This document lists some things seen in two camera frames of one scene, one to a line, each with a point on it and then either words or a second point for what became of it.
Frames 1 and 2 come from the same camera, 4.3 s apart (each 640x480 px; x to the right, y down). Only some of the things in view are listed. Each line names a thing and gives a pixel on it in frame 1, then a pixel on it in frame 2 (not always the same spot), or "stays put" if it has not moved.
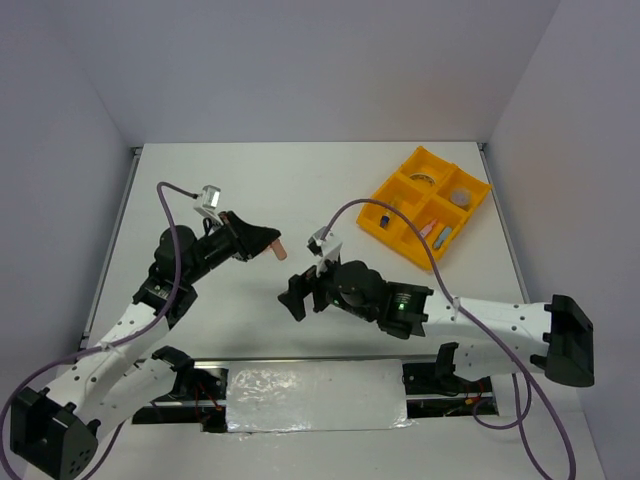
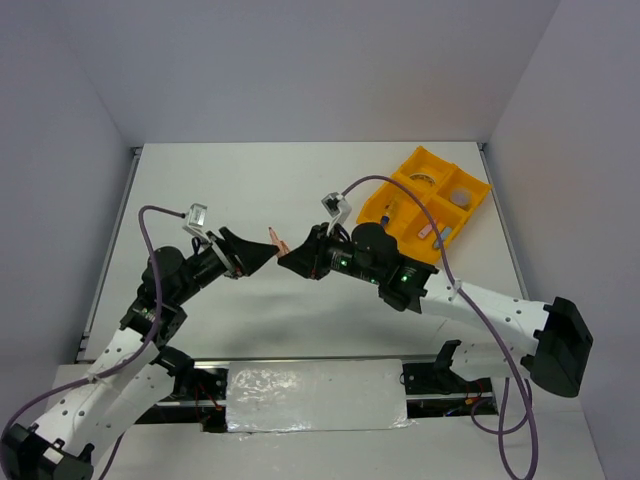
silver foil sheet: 315,395 stays put
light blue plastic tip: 444,233 stays put
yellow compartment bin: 437,193 stays put
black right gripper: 300,284 → 303,259
